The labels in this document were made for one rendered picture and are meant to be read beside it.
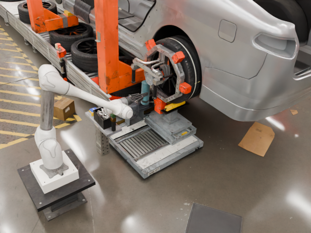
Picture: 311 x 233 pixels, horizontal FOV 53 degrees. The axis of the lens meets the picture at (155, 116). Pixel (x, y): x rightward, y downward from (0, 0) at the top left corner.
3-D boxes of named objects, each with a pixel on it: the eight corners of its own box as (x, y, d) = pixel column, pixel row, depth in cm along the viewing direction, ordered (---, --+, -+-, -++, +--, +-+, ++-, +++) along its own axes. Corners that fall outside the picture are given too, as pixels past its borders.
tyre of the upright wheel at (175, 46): (189, 108, 339) (218, 69, 287) (173, 116, 327) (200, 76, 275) (157, 64, 360) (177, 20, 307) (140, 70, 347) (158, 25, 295)
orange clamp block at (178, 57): (180, 62, 287) (185, 57, 280) (174, 64, 283) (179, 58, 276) (177, 55, 288) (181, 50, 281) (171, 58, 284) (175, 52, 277)
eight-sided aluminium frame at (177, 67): (180, 108, 310) (187, 59, 277) (176, 111, 306) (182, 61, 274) (147, 84, 343) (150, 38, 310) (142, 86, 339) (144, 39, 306)
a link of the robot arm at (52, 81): (71, 84, 226) (65, 76, 235) (48, 75, 213) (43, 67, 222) (63, 99, 229) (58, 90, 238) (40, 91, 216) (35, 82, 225)
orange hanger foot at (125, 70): (156, 77, 368) (158, 50, 347) (119, 90, 341) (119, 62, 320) (147, 71, 378) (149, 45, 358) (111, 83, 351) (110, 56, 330)
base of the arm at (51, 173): (52, 181, 250) (51, 177, 246) (38, 167, 262) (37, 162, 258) (72, 170, 261) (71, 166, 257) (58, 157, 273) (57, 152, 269)
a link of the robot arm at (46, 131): (38, 156, 260) (32, 140, 275) (57, 152, 269) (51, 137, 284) (41, 71, 222) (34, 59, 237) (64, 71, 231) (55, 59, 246)
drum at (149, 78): (169, 82, 310) (171, 70, 302) (152, 88, 299) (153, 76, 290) (160, 76, 318) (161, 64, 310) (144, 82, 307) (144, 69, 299)
